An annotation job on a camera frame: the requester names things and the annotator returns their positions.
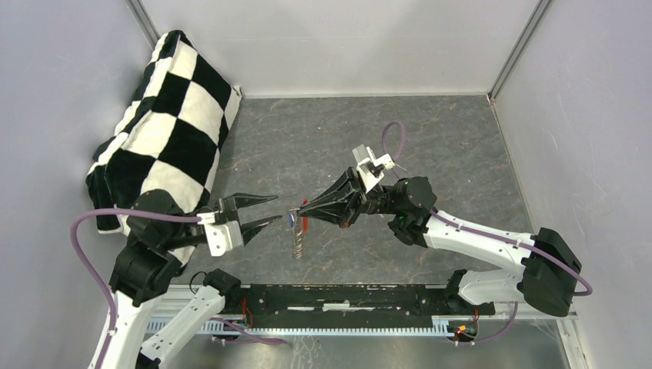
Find right electronics board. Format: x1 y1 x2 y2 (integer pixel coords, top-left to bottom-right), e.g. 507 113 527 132
448 307 480 346

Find electronics board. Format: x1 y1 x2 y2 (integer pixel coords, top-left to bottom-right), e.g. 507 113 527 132
448 307 480 346
222 299 253 332

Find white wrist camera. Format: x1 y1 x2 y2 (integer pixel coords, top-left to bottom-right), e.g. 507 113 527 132
351 145 395 193
198 212 244 257

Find left electronics board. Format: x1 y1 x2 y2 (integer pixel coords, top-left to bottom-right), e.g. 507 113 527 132
222 299 253 332

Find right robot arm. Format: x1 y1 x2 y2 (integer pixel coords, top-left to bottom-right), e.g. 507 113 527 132
297 168 592 317

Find white toothed cable duct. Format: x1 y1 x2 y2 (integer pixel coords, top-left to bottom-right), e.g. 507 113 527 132
191 316 452 337

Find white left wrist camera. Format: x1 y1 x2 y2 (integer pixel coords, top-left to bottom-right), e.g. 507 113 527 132
198 212 244 257

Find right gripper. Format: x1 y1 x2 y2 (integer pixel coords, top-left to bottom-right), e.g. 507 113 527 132
298 166 401 228

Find black white checkered pillow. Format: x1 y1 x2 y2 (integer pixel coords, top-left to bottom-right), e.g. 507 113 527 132
85 29 243 238

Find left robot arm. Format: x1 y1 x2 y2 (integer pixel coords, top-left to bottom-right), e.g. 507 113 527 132
89 189 279 368

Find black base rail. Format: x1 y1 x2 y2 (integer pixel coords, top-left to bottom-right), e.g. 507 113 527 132
222 284 496 329

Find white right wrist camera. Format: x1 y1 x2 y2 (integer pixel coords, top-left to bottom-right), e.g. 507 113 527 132
351 145 395 193

